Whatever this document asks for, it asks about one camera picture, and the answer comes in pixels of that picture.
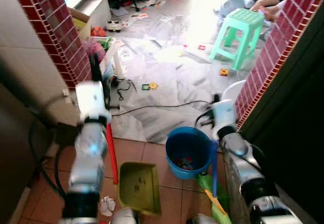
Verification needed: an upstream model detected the silver robot right leg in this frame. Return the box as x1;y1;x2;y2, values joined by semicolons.
187;213;219;224

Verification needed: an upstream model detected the silver robot left leg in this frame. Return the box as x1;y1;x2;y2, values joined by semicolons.
111;207;140;224

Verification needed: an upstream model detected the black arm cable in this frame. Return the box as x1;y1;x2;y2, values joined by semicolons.
27;95;83;202
194;106;276;184

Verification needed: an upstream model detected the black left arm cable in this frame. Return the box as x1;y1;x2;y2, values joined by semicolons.
27;95;83;202

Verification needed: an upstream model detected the white toy car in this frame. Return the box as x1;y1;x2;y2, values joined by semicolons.
104;19;125;33

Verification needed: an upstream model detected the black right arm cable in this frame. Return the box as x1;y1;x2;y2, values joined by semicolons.
194;106;276;184

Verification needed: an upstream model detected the white plastic bottle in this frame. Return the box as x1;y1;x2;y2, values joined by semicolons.
113;47;127;81

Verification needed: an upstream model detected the brown cardboard box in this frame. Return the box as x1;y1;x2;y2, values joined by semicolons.
68;6;92;43

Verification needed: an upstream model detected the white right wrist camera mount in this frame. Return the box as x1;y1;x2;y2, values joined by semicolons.
211;100;238;139

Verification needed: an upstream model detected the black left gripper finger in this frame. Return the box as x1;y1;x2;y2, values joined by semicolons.
89;54;102;84

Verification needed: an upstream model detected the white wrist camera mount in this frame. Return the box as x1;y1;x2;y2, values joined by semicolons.
75;81;112;124
211;100;238;139

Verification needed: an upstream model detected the blue plastic bucket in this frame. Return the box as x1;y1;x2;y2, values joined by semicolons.
165;126;214;179

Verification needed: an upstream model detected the green plastic stool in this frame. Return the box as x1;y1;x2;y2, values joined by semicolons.
210;8;265;71

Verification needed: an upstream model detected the crumpled white paper ball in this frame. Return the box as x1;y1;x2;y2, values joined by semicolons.
99;196;116;217

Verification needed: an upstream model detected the green and yellow flat toy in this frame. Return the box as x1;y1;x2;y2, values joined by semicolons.
141;82;159;91

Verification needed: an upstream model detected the green broom with blue handle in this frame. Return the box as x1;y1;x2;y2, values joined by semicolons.
196;140;232;224

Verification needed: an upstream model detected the black floor cable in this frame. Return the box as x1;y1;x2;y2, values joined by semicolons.
111;100;211;118

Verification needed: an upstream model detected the silver robot leg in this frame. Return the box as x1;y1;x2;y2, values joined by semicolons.
111;207;140;224
187;213;219;224

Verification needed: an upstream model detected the white plastic bin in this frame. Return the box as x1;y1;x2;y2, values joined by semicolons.
220;80;247;103

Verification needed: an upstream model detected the green dustpan with red handle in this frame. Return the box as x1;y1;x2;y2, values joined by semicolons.
105;123;162;216

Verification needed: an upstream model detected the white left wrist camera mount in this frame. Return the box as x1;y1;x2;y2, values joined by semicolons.
75;81;112;124

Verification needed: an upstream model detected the white low cabinet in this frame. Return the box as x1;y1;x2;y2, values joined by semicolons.
57;0;111;29

